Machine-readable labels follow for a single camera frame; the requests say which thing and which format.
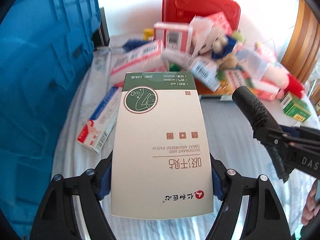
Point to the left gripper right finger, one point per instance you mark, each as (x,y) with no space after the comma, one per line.
(265,217)

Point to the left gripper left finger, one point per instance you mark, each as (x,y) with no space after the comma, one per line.
(72,205)

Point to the dark maroon plush pouch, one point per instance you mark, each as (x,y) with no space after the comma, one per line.
(259,117)

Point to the white sweat patch box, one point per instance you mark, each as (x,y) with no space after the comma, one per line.
(161,161)

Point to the person right hand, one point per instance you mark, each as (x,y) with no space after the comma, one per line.
(311,208)

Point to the pig plush red dress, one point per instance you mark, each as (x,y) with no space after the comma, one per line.
(282,78)

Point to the blue red long box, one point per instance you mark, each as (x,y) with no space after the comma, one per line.
(97,128)

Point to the orange green medicine box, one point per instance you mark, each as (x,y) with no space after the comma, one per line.
(228,82)

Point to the white barcode box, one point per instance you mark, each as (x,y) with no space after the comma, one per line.
(202,68)

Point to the cream bear blue bow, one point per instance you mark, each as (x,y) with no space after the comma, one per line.
(225,48)

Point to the pink floral tissue pack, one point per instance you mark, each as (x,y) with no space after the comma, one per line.
(220,19)

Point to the green bottle cap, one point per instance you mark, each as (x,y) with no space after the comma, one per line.
(174,67)

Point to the pink barcode box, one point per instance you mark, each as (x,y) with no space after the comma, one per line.
(175,36)

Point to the pink white flat pack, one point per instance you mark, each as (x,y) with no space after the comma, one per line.
(146,58)

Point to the red plastic carry case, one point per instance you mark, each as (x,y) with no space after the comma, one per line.
(183,11)

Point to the blue plastic crate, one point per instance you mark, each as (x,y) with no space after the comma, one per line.
(46,49)

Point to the black box behind crate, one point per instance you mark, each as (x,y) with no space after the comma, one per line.
(101,37)

